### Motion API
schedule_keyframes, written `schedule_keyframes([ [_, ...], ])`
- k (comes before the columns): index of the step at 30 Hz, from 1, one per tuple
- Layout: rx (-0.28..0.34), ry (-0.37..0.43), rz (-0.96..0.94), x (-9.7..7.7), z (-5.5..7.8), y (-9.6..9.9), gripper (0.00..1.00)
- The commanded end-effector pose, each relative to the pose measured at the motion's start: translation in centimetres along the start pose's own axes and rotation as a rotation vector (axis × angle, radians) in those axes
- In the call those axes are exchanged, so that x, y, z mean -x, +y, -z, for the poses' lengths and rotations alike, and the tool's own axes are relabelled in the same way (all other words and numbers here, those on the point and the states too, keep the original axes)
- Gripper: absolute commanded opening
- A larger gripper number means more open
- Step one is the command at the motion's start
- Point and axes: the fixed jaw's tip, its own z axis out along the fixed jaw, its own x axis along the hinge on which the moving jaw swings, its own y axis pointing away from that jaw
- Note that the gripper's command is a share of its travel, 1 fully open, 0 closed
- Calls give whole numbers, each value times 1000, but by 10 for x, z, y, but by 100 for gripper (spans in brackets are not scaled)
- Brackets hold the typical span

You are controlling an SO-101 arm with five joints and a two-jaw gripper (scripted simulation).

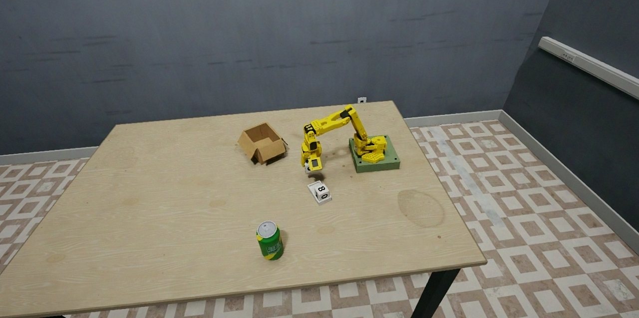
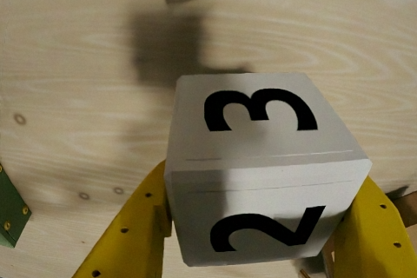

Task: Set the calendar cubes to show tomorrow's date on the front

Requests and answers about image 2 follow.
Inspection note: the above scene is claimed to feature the brown cardboard box with flaps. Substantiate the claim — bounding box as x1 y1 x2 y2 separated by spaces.
299 191 417 278

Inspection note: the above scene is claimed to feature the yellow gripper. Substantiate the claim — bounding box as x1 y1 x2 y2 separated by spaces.
71 160 417 278

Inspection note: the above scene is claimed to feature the white cube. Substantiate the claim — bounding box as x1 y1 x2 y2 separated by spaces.
163 73 372 267

